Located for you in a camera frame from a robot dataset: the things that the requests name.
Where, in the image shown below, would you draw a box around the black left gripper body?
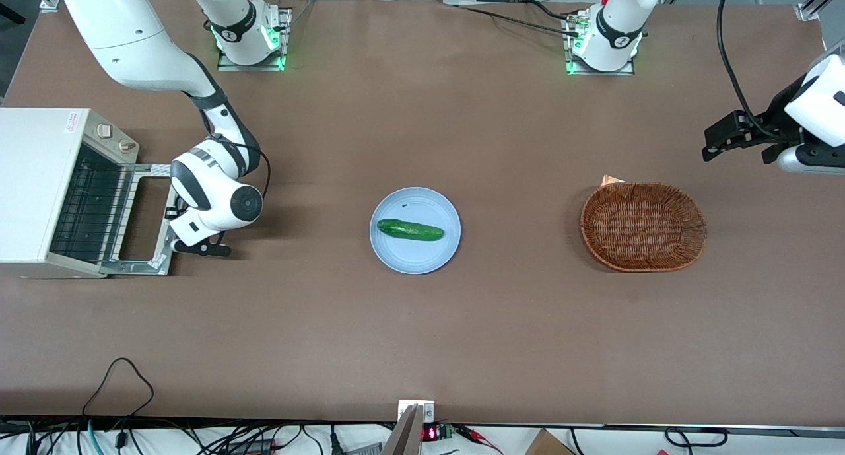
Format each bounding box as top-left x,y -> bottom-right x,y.
743,79 -> 810,166

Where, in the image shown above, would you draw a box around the oven door with handle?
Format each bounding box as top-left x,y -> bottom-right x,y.
99,163 -> 178,276

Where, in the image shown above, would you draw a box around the white toaster oven body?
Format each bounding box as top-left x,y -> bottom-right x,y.
0,108 -> 141,279

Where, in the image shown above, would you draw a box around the brown wicker basket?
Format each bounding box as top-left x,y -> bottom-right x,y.
580,182 -> 708,273

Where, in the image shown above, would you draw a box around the black power adapter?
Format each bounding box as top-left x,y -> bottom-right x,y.
221,437 -> 278,455

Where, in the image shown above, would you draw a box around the green cucumber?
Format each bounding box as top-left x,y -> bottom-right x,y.
377,219 -> 445,242

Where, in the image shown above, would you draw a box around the light blue plate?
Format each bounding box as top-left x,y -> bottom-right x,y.
369,187 -> 461,275

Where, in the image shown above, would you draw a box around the red alligator clip leads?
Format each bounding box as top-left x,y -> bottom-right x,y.
456,425 -> 504,455

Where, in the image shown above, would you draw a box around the brown cardboard box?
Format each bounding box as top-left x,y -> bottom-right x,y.
525,429 -> 576,455

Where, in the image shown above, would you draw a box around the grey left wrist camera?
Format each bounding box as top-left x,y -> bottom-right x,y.
776,143 -> 845,176

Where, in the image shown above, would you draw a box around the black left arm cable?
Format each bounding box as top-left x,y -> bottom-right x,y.
716,0 -> 793,142

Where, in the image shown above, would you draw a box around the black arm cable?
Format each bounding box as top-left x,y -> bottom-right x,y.
224,141 -> 272,202
716,0 -> 793,142

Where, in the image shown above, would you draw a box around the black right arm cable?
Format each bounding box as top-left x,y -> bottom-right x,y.
224,141 -> 272,202

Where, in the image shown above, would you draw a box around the metal wire oven rack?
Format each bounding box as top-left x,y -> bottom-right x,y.
51,161 -> 136,261

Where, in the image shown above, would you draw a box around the black looped cable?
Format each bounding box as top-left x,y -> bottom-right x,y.
82,357 -> 154,417

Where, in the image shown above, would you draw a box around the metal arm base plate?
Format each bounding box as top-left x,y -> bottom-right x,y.
563,13 -> 636,77
217,7 -> 292,72

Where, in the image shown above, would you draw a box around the black cable on table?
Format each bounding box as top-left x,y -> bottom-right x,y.
459,1 -> 583,37

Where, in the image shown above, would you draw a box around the grey camera mount beam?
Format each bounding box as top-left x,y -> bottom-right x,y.
381,405 -> 423,455

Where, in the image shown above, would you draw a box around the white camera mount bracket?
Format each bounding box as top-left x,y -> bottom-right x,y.
397,400 -> 436,424

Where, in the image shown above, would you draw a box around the black flat coiled cable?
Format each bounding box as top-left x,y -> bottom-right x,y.
664,427 -> 729,448

